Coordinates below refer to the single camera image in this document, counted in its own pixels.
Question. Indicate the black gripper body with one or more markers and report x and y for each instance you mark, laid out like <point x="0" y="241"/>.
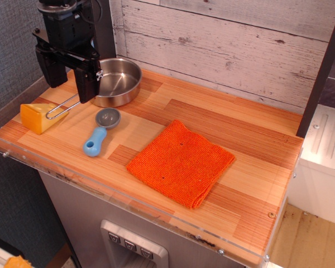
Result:
<point x="67" y="41"/>

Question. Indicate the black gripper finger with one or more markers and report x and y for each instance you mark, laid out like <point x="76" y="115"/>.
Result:
<point x="53" y="70"/>
<point x="88" y="78"/>

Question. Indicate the orange knitted cloth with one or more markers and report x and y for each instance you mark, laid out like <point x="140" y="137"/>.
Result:
<point x="181" y="164"/>

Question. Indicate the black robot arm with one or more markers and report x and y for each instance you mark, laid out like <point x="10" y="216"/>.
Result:
<point x="64" y="6"/>

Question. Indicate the yellow black object corner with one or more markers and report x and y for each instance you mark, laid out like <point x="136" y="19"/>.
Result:
<point x="17" y="262"/>

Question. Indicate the stainless steel pot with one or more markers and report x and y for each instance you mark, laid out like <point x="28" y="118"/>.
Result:
<point x="119" y="83"/>

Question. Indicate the yellow cheese wedge toy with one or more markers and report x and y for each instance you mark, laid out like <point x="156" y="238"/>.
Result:
<point x="33" y="116"/>

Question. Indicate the clear acrylic table guard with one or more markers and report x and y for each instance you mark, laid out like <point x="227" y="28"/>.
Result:
<point x="234" y="224"/>

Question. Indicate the silver dispenser button panel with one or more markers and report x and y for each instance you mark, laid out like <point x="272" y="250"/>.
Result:
<point x="127" y="249"/>

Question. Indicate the white toy appliance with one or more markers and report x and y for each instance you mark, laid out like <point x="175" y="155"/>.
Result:
<point x="312" y="187"/>

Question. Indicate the dark left frame post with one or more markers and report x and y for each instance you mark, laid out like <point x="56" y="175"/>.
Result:
<point x="104" y="37"/>

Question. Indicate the dark frame post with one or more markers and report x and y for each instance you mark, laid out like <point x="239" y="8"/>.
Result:
<point x="318" y="87"/>
<point x="104" y="37"/>

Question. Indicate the blue handled grey scoop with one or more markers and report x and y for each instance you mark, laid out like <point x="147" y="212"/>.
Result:
<point x="106" y="119"/>

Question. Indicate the dark right frame post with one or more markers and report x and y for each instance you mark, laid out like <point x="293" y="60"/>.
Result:
<point x="318" y="87"/>

